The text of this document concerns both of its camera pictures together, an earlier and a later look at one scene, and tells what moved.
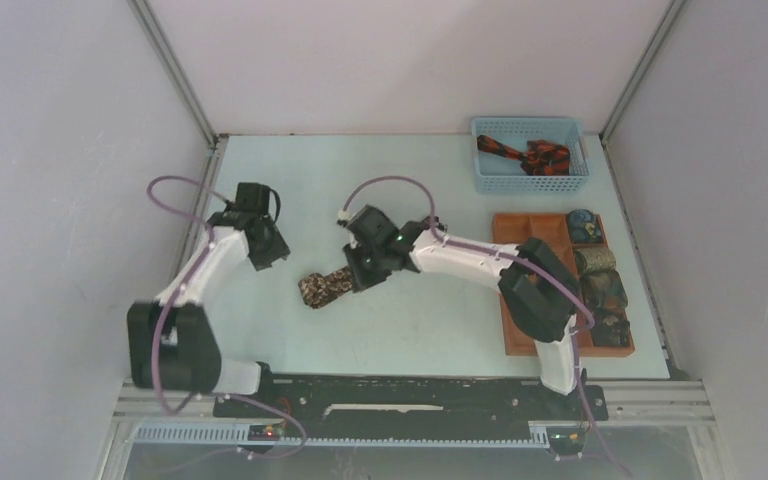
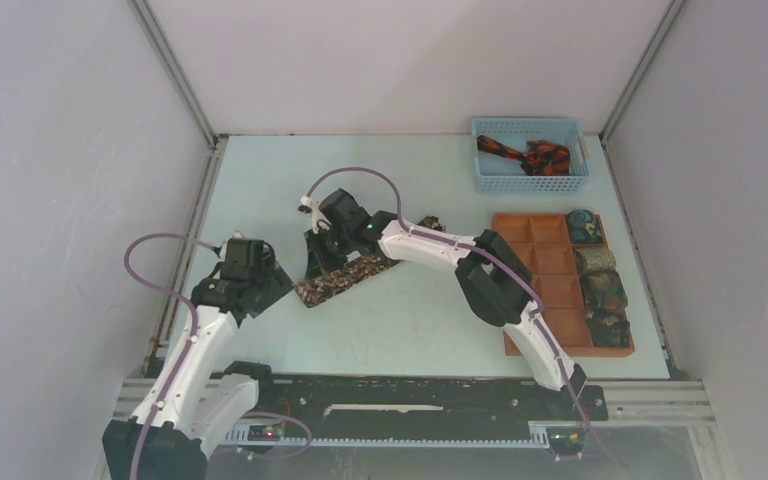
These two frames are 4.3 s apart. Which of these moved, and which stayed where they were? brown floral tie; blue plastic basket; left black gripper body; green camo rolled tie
Moved: left black gripper body
Stayed: green camo rolled tie; blue plastic basket; brown floral tie
